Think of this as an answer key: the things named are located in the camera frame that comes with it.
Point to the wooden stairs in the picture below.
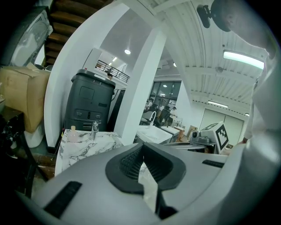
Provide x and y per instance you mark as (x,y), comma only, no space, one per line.
(63,26)

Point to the black cabinet appliance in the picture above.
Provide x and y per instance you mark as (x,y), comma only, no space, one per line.
(90,99)

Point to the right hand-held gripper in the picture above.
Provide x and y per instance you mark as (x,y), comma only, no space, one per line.
(210,140)

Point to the white ceramic wash basin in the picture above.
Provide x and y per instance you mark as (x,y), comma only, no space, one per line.
(153,134)

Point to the small beige round object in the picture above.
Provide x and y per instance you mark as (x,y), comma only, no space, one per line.
(73,136)

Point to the white gooseneck faucet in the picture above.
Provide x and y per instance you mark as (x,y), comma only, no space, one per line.
(153,116)

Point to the person's face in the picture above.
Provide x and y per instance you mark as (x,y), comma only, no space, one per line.
(230,19)

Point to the black head-worn camera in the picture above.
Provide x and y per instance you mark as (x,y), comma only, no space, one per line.
(205,15)

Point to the white ceramic fixture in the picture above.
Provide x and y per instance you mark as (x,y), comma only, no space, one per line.
(35,138)

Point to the round ceiling light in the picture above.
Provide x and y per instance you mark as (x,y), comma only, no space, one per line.
(127,51)

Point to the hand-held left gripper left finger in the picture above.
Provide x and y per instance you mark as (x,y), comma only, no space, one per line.
(98,197)

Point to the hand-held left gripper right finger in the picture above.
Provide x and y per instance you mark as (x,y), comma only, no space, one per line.
(193,171)

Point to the long ceiling light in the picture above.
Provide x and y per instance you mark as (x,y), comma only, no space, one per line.
(243,59)
(217,104)

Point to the black railing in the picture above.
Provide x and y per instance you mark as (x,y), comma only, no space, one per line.
(114,72)

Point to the grey appliance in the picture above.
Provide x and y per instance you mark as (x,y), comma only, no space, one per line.
(30,35)

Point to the chrome faucet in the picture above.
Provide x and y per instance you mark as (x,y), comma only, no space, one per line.
(94,131)

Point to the person's white shirt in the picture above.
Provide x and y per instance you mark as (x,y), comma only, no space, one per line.
(263,109)

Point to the large cardboard box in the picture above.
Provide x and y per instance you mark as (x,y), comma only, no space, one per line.
(24,94)

